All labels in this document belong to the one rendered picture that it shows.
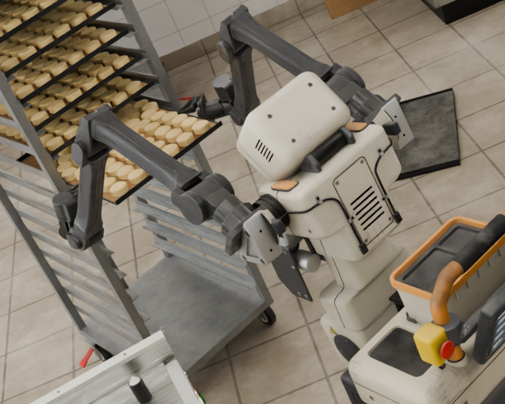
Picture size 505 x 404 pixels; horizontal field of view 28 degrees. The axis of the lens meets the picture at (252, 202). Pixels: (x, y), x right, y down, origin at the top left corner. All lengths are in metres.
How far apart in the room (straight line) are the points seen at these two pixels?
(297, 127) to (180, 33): 3.91
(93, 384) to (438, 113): 2.57
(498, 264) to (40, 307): 2.69
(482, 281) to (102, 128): 0.92
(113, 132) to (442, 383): 0.93
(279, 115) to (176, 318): 1.65
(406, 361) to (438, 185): 2.02
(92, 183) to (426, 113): 2.26
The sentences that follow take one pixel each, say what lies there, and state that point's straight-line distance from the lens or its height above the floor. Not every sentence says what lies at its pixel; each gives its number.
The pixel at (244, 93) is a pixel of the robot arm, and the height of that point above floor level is 1.02.
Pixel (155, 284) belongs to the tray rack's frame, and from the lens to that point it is 3.87.
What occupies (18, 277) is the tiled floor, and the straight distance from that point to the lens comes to 4.73.
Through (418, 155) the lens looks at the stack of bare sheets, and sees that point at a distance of 4.21.
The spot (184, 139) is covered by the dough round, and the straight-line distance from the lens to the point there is 2.86.
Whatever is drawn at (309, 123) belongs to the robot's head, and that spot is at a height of 1.21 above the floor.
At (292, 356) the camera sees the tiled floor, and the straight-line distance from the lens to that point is 3.48.
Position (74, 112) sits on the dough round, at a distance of 3.13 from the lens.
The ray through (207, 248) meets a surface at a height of 0.32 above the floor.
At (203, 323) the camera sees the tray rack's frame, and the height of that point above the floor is 0.15.
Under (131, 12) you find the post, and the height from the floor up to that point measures 1.28.
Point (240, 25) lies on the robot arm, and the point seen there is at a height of 1.28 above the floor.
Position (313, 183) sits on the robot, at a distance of 2.09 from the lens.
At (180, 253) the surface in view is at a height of 0.23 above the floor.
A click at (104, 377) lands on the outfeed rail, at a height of 0.88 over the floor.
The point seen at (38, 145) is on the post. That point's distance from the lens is 2.91.
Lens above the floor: 2.17
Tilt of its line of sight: 30 degrees down
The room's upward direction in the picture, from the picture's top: 25 degrees counter-clockwise
